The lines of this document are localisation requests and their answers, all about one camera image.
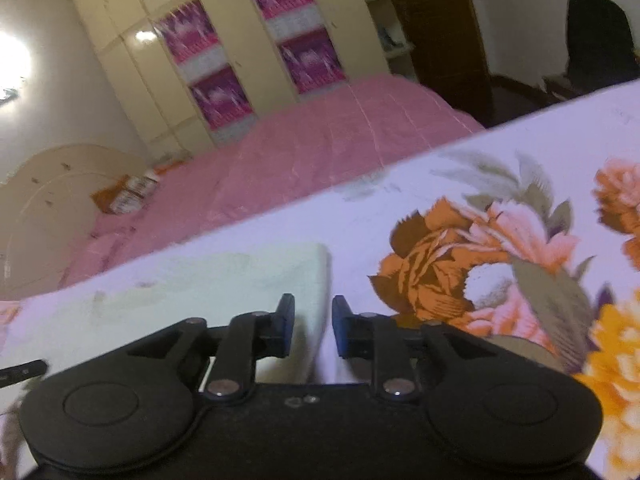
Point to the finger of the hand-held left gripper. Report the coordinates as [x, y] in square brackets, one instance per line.
[25, 372]

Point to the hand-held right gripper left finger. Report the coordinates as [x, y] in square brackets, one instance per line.
[285, 332]

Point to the cream rounded headboard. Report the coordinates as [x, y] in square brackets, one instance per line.
[45, 210]

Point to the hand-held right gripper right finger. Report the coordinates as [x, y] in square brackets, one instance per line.
[340, 332]

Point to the cream wardrobe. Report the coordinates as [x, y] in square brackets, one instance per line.
[125, 65]

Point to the pale green small cloth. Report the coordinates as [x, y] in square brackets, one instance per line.
[210, 285]

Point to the dark chair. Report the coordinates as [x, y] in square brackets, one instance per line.
[597, 45]

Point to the pink quilted bedspread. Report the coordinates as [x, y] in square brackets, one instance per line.
[310, 160]

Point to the orange patterned pillow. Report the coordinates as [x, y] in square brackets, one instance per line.
[127, 195]

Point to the cream open shelf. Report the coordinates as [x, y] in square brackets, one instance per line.
[385, 20]

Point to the dark wooden door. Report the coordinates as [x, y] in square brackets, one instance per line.
[435, 35]

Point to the bright wall lamp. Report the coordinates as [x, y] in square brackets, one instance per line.
[12, 67]

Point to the floral printed bed sheet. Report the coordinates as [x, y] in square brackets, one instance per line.
[450, 200]

